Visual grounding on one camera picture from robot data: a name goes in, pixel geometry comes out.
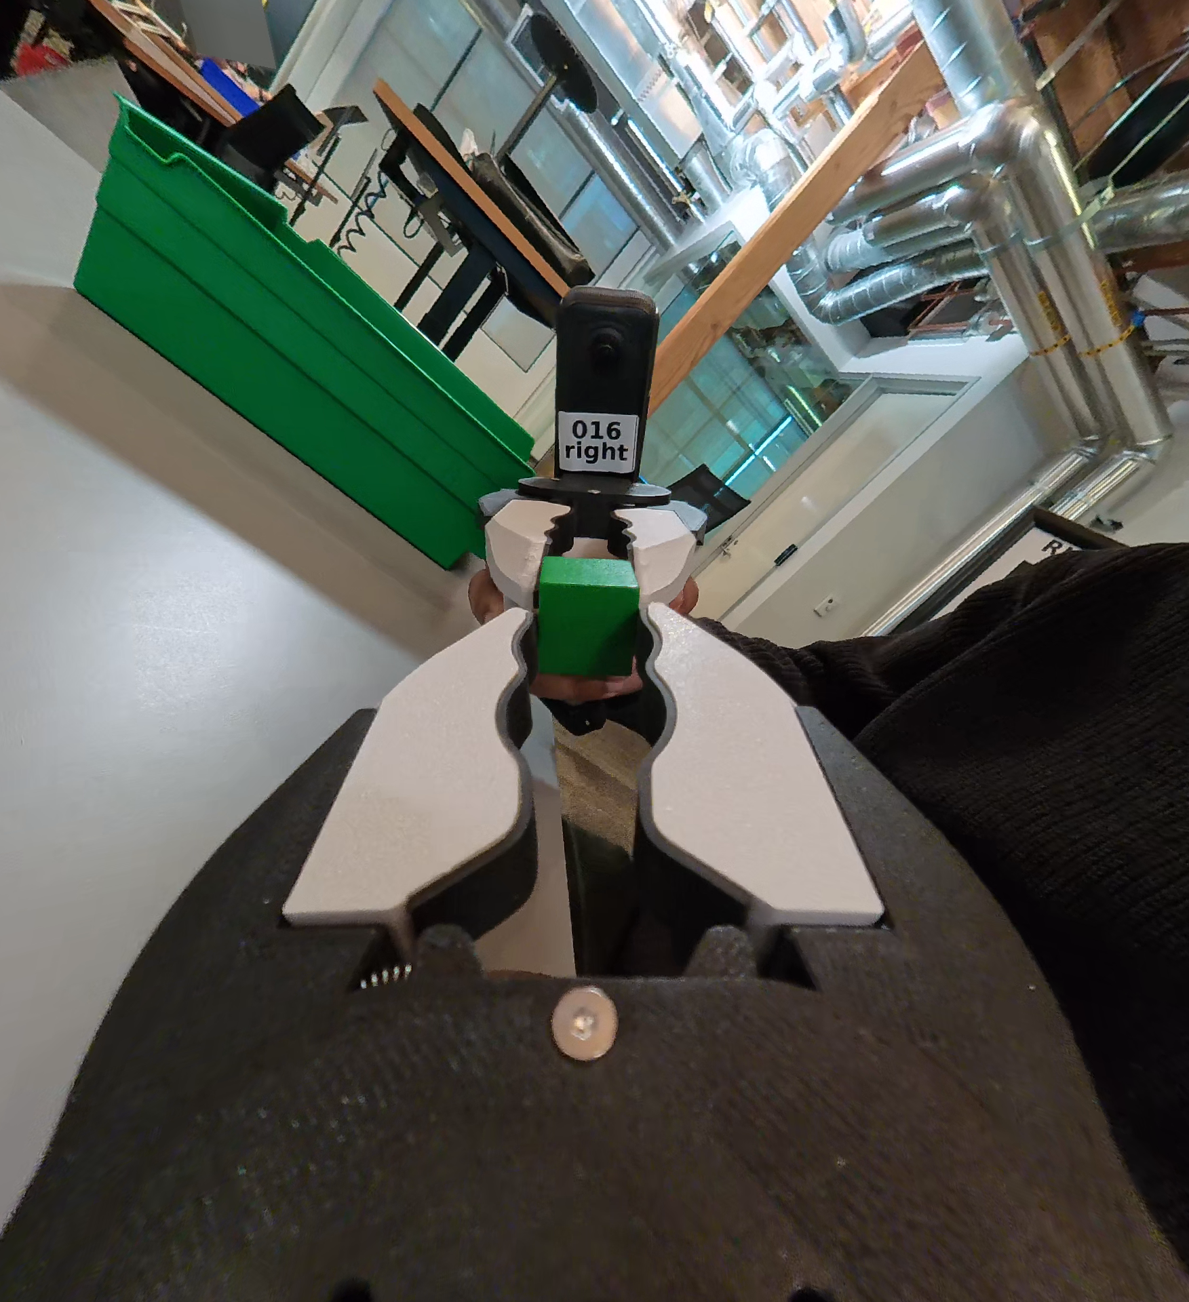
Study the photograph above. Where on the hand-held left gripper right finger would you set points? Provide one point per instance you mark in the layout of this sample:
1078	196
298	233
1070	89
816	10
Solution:
762	803

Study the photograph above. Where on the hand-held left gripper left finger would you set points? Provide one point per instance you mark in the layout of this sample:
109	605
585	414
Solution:
410	803

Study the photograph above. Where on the white metal cabinet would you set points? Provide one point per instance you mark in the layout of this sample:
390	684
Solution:
909	468

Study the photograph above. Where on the person's right hand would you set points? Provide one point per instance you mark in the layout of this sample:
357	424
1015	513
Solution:
584	689

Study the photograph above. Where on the black round-headed pole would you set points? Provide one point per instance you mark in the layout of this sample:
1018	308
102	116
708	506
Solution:
563	56

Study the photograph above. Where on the small green cube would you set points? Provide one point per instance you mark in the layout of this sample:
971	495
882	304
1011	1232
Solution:
584	621

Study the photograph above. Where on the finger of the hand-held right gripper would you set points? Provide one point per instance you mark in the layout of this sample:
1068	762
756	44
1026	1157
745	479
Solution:
517	554
670	554

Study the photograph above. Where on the green plastic bin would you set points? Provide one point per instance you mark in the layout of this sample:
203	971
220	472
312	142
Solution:
288	356

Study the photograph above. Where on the grey desk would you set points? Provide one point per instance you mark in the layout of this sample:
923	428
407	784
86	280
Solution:
95	631

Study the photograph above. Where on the person's right forearm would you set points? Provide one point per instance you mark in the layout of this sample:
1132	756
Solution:
827	672

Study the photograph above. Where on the blue plastic bin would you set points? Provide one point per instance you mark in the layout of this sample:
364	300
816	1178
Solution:
219	79

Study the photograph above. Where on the grey board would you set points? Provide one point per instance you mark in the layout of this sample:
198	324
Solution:
60	112

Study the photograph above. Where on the black office chair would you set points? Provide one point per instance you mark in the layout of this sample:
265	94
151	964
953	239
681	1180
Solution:
273	133
711	494

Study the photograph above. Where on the wooden beam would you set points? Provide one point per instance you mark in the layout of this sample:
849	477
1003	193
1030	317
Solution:
807	204

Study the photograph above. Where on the cluster of silver ducts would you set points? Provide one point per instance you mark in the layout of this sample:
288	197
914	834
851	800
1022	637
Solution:
1020	204

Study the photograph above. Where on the black standing desk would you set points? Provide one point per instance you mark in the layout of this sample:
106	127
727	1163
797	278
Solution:
481	193

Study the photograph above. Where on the wood-edged desk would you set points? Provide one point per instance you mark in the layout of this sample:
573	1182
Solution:
146	41

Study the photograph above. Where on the black framed sign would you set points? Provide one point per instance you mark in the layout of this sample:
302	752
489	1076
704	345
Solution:
1052	549

